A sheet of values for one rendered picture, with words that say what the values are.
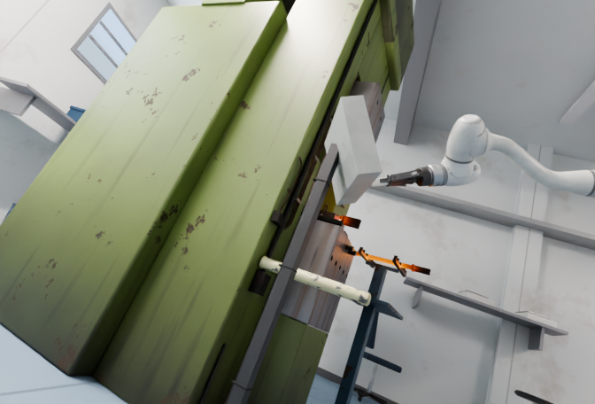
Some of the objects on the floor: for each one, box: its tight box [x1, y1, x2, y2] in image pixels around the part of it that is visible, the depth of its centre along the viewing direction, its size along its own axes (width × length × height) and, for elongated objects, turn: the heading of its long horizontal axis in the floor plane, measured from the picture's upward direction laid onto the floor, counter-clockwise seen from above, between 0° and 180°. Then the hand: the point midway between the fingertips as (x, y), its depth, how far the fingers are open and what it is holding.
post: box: [227, 143, 339, 404], centre depth 107 cm, size 4×4×108 cm
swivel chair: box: [353, 311, 402, 404], centre depth 370 cm, size 53×50×91 cm
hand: (378, 182), depth 132 cm, fingers closed
